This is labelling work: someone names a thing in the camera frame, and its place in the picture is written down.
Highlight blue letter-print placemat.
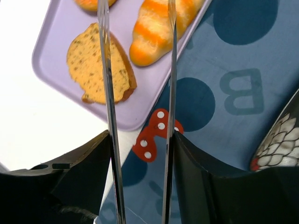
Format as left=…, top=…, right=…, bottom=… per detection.
left=97, top=0, right=299, bottom=224

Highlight lavender plastic tray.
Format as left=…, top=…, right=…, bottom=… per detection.
left=32, top=0, right=215, bottom=132

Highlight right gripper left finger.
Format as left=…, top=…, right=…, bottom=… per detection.
left=0, top=131, right=110, bottom=224

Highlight brown bread slice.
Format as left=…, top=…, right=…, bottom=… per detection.
left=67, top=23, right=137, bottom=104

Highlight black floral square plate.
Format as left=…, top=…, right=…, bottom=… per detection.
left=250, top=91, right=299, bottom=172

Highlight round glazed donut bread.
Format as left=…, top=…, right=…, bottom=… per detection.
left=74, top=0, right=119, bottom=12

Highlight striped croissant bread roll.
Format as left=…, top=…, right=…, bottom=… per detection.
left=129, top=0, right=204, bottom=66

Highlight metal tongs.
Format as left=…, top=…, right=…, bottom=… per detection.
left=97, top=0, right=177, bottom=224

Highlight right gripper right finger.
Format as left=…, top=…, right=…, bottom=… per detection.
left=174, top=132, right=299, bottom=224

